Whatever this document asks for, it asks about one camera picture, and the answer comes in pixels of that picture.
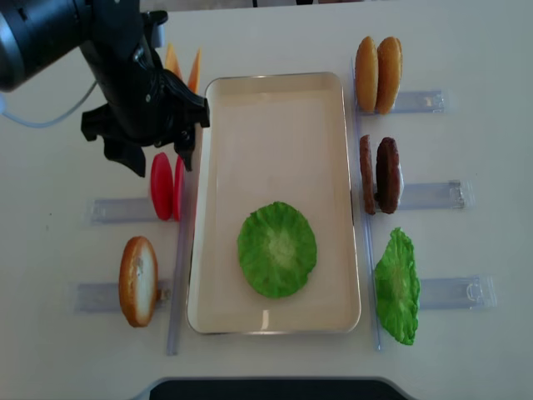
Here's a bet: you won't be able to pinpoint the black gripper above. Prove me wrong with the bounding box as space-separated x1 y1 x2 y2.
82 68 209 178

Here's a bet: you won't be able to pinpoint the red tomato slice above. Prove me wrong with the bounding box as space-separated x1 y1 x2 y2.
150 152 173 221
172 156 185 222

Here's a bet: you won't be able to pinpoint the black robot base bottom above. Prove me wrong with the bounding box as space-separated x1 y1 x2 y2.
135 377 412 399

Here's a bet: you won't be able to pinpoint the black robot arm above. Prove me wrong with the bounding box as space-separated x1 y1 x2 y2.
1 0 210 177

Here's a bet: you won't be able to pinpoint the upright white bread slice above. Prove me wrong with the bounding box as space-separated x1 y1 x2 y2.
118 236 158 328

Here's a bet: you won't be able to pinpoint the green lettuce leaf on tray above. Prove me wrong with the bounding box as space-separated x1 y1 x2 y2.
237 202 317 298

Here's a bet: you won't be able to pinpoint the light brown meat patty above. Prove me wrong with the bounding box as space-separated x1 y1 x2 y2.
359 135 376 215

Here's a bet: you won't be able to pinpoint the dark brown meat patty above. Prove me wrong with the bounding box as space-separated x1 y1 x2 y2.
375 137 401 214

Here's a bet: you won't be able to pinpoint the upright green lettuce leaf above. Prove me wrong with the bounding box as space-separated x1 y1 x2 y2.
374 227 421 346

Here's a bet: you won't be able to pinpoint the cream rectangular tray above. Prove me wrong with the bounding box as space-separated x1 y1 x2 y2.
187 72 361 334

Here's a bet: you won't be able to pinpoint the left golden bun slice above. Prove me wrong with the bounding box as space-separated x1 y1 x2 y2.
355 36 379 113

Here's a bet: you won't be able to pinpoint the golden bun slice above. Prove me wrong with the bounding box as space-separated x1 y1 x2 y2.
355 36 379 113
376 37 403 114

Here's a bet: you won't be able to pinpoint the right golden bun slice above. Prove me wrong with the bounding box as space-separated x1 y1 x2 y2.
376 37 403 114

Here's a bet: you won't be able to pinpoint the clear holder rail tomato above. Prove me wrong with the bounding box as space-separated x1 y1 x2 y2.
85 197 174 226

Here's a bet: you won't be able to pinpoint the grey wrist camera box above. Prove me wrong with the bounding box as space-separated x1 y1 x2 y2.
142 10 168 48

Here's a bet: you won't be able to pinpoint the white cable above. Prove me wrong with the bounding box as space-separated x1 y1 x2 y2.
0 81 97 128

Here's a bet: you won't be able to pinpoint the clear holder rail bread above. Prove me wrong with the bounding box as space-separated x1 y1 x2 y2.
73 280 172 313

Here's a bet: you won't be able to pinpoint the long clear right rail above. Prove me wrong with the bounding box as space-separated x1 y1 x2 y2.
351 57 382 352

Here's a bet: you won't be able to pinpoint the clear holder rail buns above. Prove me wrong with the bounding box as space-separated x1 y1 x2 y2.
356 89 451 116

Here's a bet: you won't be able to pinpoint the clear holder rail patties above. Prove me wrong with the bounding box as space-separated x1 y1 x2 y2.
398 180 476 211

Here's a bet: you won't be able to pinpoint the clear holder rail lettuce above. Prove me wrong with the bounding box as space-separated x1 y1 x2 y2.
420 275 497 310

